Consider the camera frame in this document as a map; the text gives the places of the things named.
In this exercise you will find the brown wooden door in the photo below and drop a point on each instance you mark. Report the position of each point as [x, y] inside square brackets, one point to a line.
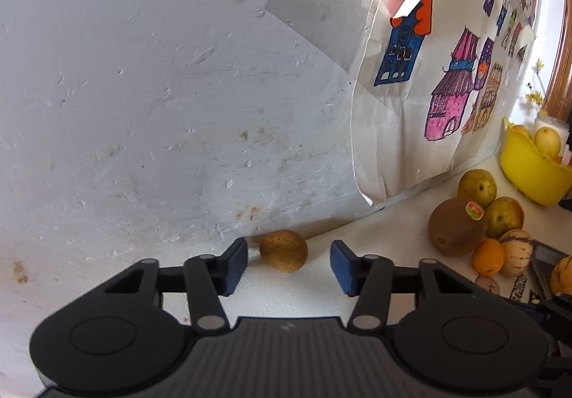
[561, 81]

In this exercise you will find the brown kiwi with sticker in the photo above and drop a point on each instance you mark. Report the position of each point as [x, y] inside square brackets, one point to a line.
[453, 228]

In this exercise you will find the clear jar with white lid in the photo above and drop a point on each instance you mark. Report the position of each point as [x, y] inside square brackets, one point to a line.
[552, 123]

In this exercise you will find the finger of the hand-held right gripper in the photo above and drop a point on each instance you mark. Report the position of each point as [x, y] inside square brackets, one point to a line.
[552, 311]

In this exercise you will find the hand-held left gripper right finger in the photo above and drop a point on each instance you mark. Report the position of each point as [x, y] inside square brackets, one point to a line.
[342, 266]

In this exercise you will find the pale yellow pear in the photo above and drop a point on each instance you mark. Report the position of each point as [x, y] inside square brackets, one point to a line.
[520, 130]
[547, 141]

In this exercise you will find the striped yellow pepino melon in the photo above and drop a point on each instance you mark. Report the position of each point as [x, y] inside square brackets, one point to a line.
[562, 275]
[516, 251]

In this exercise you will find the yellow plastic bowl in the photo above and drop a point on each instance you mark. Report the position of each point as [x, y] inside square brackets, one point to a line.
[527, 170]

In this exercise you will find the grey metal tray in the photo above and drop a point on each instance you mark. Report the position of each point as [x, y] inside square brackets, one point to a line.
[541, 264]

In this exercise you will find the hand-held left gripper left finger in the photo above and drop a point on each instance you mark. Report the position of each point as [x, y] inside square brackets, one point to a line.
[234, 266]

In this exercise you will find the house drawing wall poster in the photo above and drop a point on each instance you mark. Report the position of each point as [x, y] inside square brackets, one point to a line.
[424, 112]

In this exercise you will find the small orange fruit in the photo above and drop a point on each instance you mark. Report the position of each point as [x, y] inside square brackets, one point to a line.
[488, 256]
[557, 160]

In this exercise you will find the brownish green pear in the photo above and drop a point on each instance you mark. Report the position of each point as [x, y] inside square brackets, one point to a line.
[505, 216]
[477, 187]

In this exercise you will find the yellow flowers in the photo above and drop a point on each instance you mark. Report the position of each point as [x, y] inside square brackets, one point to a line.
[535, 96]

